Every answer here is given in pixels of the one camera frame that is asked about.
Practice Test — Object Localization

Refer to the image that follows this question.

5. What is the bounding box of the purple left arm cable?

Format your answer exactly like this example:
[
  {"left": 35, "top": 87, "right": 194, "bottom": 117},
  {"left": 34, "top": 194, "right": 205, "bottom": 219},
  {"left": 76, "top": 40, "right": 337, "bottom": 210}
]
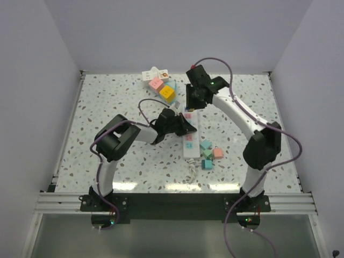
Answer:
[{"left": 90, "top": 98, "right": 173, "bottom": 231}]

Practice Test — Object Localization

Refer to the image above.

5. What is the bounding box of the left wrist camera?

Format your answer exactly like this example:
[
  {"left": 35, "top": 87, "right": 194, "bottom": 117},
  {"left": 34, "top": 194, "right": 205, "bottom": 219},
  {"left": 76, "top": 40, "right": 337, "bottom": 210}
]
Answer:
[{"left": 173, "top": 101, "right": 181, "bottom": 109}]

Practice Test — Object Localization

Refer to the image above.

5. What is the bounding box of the light cyan charger plug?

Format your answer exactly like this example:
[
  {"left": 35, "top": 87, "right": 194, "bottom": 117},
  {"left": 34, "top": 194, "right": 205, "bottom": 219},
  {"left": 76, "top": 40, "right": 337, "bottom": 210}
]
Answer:
[{"left": 199, "top": 139, "right": 212, "bottom": 150}]

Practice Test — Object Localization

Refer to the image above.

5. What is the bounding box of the white socket adapter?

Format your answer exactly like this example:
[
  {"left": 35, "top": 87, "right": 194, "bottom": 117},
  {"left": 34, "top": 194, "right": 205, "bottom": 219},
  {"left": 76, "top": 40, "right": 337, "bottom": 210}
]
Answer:
[{"left": 141, "top": 66, "right": 159, "bottom": 82}]

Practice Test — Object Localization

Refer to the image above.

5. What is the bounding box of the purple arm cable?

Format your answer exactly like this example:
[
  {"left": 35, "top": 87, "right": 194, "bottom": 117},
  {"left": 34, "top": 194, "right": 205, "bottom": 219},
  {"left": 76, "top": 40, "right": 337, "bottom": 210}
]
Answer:
[
  {"left": 191, "top": 57, "right": 303, "bottom": 258},
  {"left": 90, "top": 98, "right": 173, "bottom": 231}
]

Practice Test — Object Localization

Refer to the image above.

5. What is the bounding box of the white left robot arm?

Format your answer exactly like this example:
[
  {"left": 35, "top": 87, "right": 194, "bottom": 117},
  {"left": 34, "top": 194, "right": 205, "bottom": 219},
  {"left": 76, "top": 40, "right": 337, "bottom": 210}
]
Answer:
[{"left": 89, "top": 108, "right": 197, "bottom": 211}]

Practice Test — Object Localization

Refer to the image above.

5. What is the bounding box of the aluminium frame rail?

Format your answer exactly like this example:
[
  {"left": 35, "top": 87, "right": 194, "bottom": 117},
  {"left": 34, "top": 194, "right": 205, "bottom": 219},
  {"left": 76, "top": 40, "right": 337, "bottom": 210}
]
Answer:
[{"left": 35, "top": 192, "right": 317, "bottom": 214}]

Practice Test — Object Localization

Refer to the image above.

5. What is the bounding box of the white cartoon sticker adapter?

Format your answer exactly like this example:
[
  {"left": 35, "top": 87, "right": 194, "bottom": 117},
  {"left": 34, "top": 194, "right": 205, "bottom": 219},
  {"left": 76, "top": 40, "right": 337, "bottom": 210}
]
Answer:
[{"left": 157, "top": 69, "right": 169, "bottom": 82}]

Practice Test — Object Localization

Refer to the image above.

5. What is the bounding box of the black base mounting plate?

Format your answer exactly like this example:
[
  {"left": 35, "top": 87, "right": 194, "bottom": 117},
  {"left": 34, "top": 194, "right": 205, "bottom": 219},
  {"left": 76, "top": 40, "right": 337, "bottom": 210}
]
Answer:
[{"left": 78, "top": 192, "right": 271, "bottom": 226}]

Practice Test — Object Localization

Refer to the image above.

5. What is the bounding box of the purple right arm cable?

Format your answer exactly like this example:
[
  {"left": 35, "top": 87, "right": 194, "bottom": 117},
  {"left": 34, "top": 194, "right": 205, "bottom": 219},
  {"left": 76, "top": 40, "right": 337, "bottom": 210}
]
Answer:
[{"left": 191, "top": 57, "right": 303, "bottom": 258}]

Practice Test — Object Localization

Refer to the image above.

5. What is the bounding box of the salmon pink charger plug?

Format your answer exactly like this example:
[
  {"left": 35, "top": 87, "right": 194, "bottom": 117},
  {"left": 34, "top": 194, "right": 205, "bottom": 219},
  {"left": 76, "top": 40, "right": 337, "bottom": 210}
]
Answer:
[{"left": 213, "top": 147, "right": 224, "bottom": 159}]

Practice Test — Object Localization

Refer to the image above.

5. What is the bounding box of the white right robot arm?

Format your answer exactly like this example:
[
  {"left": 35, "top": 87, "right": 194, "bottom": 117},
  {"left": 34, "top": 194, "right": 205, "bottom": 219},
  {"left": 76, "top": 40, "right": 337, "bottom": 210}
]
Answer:
[{"left": 186, "top": 65, "right": 281, "bottom": 211}]

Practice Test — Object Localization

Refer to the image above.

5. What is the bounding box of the green charger plug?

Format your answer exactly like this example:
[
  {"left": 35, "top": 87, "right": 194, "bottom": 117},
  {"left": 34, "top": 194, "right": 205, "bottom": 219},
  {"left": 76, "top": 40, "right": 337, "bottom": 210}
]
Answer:
[{"left": 202, "top": 149, "right": 213, "bottom": 160}]

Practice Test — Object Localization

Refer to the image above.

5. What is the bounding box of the white power strip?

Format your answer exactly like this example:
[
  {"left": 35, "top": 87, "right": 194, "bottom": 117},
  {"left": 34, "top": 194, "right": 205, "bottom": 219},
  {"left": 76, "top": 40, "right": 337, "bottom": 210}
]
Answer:
[{"left": 182, "top": 111, "right": 200, "bottom": 160}]

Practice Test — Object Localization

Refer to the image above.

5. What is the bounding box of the yellow cube socket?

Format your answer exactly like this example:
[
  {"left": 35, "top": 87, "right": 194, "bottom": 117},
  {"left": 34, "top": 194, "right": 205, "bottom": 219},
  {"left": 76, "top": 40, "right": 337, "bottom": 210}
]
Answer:
[{"left": 159, "top": 85, "right": 176, "bottom": 103}]

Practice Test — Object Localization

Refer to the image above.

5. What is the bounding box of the pink cube socket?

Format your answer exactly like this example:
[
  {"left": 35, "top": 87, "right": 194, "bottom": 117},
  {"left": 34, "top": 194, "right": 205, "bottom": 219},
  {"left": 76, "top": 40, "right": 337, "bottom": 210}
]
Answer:
[{"left": 149, "top": 77, "right": 164, "bottom": 94}]

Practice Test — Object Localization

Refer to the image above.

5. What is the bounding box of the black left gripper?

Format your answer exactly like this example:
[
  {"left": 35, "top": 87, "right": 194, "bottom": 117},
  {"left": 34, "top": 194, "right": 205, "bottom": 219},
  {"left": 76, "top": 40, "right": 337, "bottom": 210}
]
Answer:
[{"left": 163, "top": 114, "right": 195, "bottom": 138}]

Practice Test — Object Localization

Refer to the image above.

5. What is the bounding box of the teal blue charger plug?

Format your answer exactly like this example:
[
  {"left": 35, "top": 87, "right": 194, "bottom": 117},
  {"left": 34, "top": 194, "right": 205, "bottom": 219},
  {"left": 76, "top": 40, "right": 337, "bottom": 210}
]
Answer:
[{"left": 201, "top": 159, "right": 213, "bottom": 170}]

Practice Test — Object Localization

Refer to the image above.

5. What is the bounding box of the light blue triangular item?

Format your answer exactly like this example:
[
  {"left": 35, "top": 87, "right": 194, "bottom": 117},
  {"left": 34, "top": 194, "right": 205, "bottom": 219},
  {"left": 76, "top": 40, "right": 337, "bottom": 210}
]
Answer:
[{"left": 164, "top": 81, "right": 177, "bottom": 102}]

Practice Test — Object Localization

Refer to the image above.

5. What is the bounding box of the white coiled power cord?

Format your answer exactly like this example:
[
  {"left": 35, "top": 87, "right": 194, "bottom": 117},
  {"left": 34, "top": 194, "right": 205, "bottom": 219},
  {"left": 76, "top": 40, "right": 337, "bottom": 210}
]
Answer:
[{"left": 185, "top": 157, "right": 198, "bottom": 185}]

